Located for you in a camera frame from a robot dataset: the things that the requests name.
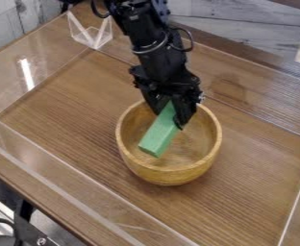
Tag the black table leg bracket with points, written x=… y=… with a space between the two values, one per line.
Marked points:
x=27 y=235

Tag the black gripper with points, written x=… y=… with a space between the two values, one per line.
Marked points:
x=162 y=78

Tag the green rectangular block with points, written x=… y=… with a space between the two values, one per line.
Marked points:
x=160 y=132

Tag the brown wooden bowl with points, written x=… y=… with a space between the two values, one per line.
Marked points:
x=189 y=155

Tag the clear acrylic barrier wall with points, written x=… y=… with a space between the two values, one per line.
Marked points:
x=62 y=95

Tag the clear acrylic corner bracket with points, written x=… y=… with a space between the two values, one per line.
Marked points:
x=91 y=37

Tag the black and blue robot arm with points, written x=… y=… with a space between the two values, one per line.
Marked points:
x=140 y=18

